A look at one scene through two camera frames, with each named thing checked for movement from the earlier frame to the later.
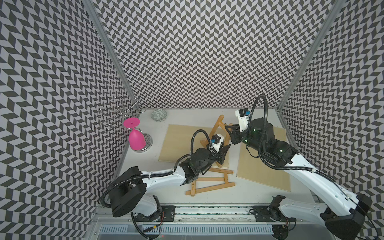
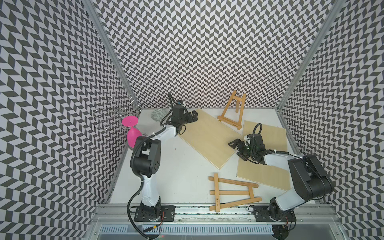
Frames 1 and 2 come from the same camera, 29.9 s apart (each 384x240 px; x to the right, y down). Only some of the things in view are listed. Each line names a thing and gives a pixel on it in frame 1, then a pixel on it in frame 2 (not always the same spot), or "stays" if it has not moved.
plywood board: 252,168 stays
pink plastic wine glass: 137,141 stays
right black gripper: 234,135 → 236,142
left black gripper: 222,153 → 190,119
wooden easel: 193,191 → 217,192
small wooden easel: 226,137 → 222,118
